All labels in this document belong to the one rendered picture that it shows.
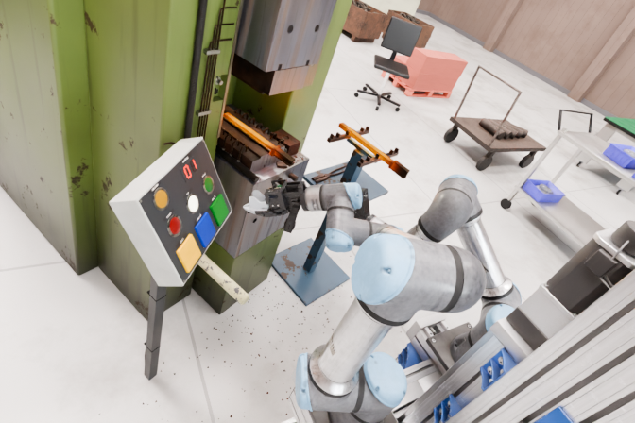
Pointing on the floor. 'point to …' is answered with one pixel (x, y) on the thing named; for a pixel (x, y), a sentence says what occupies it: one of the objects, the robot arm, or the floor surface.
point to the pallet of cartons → (430, 73)
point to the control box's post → (154, 328)
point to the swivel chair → (403, 44)
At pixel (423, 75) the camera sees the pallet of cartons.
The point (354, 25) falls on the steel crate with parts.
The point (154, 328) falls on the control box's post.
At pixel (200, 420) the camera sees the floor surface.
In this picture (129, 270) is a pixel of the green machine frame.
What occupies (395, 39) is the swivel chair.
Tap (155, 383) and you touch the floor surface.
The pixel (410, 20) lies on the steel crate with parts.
